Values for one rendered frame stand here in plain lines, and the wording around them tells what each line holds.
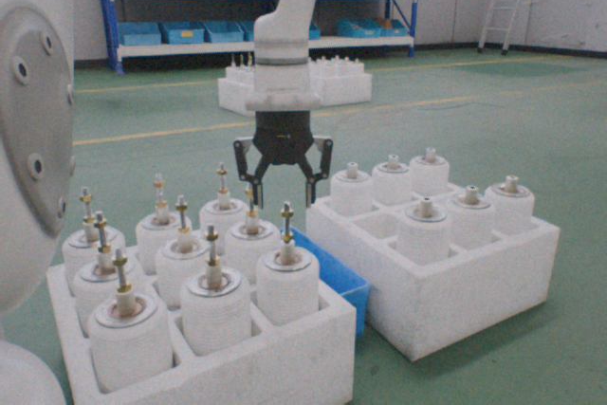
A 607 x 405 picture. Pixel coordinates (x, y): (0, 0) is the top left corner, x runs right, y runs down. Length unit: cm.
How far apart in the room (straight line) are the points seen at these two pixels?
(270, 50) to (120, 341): 39
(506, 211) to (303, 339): 52
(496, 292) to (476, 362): 15
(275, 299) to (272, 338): 6
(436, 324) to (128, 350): 55
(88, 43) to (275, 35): 511
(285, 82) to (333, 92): 255
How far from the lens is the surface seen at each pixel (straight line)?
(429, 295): 88
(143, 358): 65
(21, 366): 19
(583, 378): 102
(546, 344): 107
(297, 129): 62
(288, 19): 60
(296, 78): 61
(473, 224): 95
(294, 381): 75
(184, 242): 77
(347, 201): 105
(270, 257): 73
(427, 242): 88
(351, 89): 323
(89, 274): 75
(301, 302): 72
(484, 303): 102
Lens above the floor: 61
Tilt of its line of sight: 20 degrees down
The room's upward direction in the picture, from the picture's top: straight up
